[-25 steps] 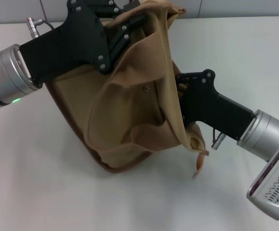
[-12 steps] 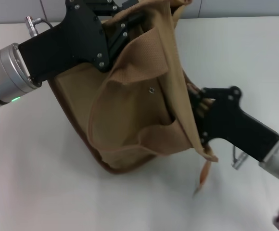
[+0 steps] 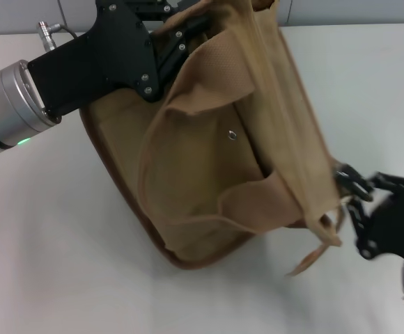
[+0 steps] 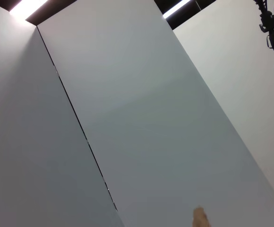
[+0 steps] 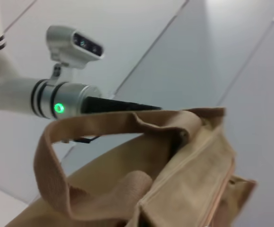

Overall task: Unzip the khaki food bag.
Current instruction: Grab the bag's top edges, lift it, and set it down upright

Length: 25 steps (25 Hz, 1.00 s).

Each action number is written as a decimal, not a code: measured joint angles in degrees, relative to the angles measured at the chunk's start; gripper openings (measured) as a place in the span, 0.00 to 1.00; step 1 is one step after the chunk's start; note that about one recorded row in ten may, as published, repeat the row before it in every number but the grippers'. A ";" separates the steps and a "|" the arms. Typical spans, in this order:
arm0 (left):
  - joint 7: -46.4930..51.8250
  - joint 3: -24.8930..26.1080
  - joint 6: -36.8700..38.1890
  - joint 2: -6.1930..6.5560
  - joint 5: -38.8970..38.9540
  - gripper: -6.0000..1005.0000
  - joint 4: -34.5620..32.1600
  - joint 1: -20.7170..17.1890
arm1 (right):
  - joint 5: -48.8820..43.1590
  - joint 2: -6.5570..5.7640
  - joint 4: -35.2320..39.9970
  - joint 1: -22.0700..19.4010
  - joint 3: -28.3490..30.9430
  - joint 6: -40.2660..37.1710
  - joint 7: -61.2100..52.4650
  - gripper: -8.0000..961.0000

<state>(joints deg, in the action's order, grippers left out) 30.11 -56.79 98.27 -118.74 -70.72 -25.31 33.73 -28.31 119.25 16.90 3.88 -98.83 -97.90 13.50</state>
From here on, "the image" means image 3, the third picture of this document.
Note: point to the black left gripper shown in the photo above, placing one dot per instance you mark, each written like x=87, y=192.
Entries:
x=101, y=62

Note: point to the khaki fabric food bag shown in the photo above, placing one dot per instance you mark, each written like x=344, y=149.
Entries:
x=195, y=181

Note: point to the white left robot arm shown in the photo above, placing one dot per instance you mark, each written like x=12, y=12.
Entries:
x=7, y=104

